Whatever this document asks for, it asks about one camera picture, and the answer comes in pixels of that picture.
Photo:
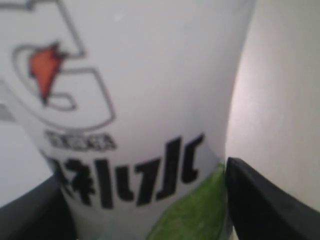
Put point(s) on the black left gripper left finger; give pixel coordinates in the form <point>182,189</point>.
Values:
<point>40,214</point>

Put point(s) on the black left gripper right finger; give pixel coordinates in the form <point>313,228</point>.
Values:
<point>260,210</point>

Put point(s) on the clear plastic drink bottle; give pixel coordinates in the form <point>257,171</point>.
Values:
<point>128,101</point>

